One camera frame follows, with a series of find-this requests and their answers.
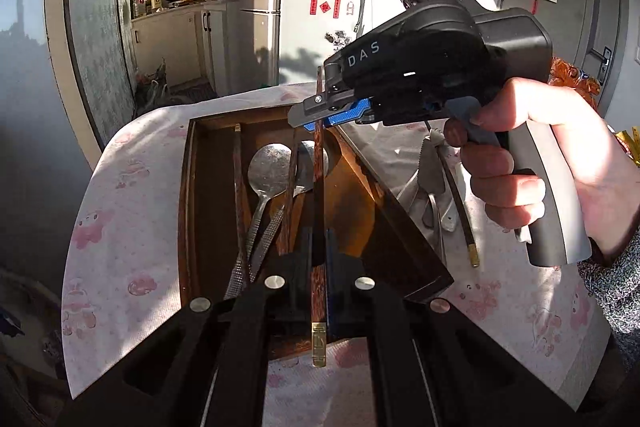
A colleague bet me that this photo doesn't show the door handle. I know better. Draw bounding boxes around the door handle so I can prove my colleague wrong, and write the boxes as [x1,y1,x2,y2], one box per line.
[587,47,613,82]

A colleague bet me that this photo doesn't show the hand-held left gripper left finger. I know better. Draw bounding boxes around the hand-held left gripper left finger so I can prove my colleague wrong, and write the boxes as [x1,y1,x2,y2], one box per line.
[55,229,313,427]

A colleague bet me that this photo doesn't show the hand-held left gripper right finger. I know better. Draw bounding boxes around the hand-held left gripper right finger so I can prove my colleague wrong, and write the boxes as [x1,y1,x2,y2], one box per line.
[325,229,581,427]

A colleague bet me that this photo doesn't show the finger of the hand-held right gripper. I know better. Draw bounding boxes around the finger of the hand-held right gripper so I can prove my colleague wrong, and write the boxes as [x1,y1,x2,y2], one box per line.
[287,96,373,128]

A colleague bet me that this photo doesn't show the metal table knife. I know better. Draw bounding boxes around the metal table knife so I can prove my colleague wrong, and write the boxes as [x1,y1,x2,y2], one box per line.
[415,138,448,208]

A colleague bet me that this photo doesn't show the white ceramic spoon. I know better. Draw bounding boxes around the white ceramic spoon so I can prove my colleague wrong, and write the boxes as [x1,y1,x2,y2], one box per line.
[422,129,448,152]

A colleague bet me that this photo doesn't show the pink printed tablecloth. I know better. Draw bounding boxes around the pink printed tablecloth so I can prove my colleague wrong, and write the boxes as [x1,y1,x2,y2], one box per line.
[60,82,626,427]

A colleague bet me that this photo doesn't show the patterned sliding door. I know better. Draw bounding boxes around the patterned sliding door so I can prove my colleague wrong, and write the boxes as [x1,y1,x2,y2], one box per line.
[65,0,136,168]

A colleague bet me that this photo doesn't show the metal spoon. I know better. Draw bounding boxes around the metal spoon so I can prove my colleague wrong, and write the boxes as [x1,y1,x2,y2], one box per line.
[222,143,294,303]
[249,146,331,283]

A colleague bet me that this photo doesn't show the white kitchen cabinet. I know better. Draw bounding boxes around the white kitchen cabinet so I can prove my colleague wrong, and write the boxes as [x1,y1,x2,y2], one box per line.
[131,0,246,95]

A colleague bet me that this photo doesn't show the orange snack bag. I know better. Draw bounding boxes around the orange snack bag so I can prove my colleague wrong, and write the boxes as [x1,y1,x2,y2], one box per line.
[547,57,606,108]

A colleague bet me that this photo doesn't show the metal fork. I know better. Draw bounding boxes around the metal fork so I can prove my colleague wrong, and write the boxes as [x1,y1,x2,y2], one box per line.
[395,177,458,233]

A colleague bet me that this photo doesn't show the person's right hand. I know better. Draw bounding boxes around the person's right hand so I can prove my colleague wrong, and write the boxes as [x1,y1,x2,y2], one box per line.
[444,79,638,258]

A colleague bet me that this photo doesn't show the wooden tray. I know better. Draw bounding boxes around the wooden tray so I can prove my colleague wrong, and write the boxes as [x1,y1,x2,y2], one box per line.
[177,99,456,360]

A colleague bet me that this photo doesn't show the plastic bags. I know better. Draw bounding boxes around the plastic bags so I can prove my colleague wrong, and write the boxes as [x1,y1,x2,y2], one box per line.
[135,59,171,118]

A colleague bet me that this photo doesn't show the white refrigerator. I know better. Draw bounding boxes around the white refrigerator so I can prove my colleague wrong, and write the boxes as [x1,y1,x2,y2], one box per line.
[240,0,371,88]

